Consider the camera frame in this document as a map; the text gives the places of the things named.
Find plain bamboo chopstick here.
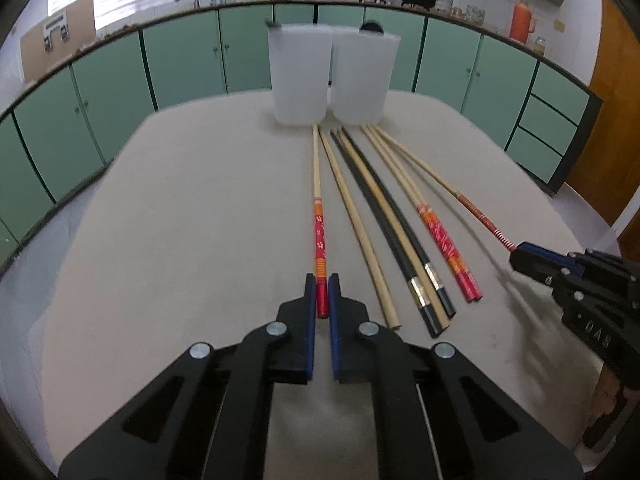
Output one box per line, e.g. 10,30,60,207
318,130,402,331
337,129,449,330

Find wooden door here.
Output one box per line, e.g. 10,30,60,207
565,0,640,261

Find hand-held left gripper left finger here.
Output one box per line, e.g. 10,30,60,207
59,272,318,480

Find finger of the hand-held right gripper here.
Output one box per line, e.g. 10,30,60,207
509,241,640,283
550,271,640,312

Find person's right hand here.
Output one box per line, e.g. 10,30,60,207
592,366,626,412

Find orange thermos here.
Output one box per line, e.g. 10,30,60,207
509,1,538,45

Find brown cardboard box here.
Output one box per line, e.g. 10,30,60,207
19,0,97,83

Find red striped bamboo chopstick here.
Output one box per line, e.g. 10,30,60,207
374,126,517,253

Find translucent white plastic container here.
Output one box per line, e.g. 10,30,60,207
330,27,401,127
266,22,333,127

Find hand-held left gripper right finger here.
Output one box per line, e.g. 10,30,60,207
328,272,583,480

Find green kitchen base cabinets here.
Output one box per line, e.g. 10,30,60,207
0,2,606,281

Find red floral bamboo chopstick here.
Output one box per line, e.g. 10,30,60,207
361,126,476,305
312,124,332,320
369,126,484,299

